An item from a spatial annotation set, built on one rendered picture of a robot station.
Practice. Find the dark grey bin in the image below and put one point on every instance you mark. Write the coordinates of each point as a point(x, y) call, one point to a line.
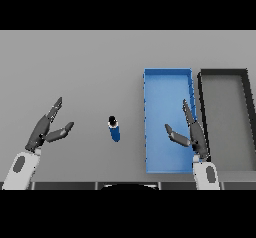
point(228, 115)

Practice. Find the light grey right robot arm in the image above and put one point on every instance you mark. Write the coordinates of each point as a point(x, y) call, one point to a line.
point(206, 175)

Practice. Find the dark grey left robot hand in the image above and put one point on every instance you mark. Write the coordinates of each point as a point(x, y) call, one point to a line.
point(41, 131)

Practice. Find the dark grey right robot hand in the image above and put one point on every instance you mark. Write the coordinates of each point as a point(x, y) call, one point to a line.
point(197, 136)

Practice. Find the blue bin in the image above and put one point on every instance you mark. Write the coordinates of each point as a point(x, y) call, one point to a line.
point(168, 120)

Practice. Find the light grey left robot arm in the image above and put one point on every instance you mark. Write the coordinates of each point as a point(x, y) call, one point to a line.
point(22, 170)

